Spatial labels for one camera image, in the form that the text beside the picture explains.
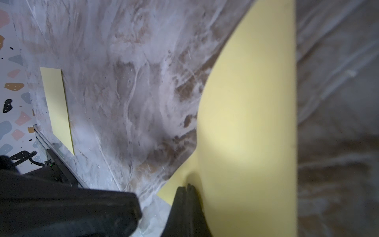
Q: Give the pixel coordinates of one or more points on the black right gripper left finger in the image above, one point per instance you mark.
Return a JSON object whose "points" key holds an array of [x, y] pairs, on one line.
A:
{"points": [[176, 223]]}

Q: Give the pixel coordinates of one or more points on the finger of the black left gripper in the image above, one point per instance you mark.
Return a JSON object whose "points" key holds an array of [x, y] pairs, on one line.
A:
{"points": [[32, 207]]}

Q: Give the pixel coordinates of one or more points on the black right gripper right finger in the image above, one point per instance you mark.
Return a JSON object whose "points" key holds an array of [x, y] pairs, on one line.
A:
{"points": [[196, 225]]}

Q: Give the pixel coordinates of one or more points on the yellow square paper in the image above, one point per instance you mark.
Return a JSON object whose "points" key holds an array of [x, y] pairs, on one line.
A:
{"points": [[244, 167], [53, 86]]}

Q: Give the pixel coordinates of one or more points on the aluminium mounting rail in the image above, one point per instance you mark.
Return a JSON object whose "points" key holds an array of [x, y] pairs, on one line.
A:
{"points": [[55, 160]]}

